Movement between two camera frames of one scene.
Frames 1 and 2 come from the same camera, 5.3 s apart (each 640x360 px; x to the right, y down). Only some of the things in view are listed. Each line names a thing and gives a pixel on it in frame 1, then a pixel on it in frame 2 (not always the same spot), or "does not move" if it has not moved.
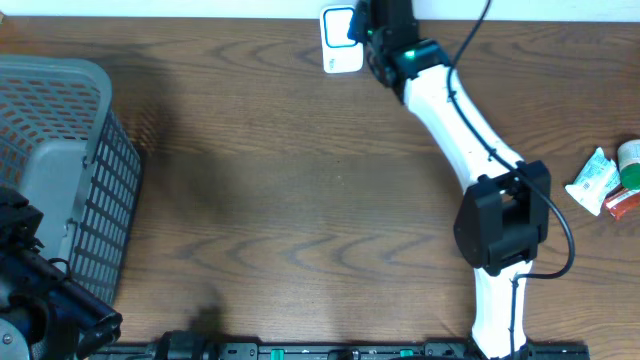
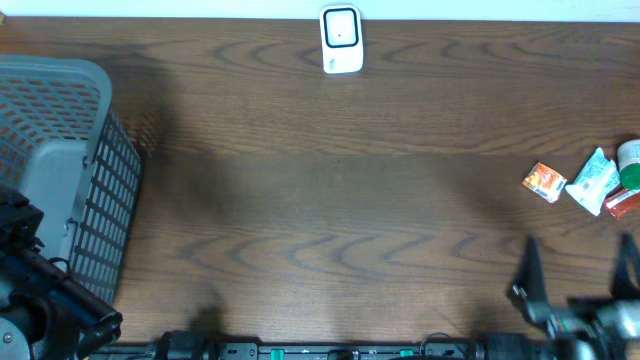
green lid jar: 628,156 does not move
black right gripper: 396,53 -> 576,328
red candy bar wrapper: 622,202 does not move
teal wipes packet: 592,184 does not move
